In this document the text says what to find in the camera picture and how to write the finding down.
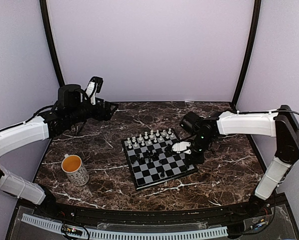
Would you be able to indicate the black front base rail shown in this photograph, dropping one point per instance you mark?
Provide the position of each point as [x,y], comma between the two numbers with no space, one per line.
[230,215]

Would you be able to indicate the right black frame post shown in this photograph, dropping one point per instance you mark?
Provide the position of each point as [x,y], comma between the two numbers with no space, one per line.
[248,53]

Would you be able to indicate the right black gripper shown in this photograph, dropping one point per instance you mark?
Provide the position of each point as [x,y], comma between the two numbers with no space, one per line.
[199,159]

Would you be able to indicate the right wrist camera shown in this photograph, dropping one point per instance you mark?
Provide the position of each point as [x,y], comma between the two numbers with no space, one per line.
[181,147]

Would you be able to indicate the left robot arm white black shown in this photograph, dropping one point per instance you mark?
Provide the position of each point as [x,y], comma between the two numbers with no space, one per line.
[74,105]

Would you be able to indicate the left black frame post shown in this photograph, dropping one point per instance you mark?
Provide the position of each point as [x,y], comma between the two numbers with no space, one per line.
[50,42]

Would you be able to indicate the black grey chess board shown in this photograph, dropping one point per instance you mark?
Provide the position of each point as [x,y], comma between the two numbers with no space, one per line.
[148,175]

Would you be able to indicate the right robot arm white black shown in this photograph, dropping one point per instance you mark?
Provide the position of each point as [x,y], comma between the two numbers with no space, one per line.
[281,124]

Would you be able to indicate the patterned mug with yellow interior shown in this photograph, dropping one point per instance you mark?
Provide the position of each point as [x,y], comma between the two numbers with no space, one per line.
[72,165]

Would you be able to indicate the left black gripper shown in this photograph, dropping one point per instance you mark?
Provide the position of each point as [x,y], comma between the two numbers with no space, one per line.
[107,115]

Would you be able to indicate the black frame post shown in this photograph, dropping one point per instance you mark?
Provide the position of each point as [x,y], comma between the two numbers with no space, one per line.
[248,53]
[50,42]

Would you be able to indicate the pile of black pieces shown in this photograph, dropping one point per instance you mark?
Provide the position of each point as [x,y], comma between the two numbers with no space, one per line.
[148,157]

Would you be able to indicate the black pawn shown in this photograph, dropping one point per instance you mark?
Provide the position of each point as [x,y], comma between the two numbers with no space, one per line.
[162,174]

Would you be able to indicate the white slotted cable duct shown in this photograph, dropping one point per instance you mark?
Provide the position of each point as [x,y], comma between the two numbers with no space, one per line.
[121,232]

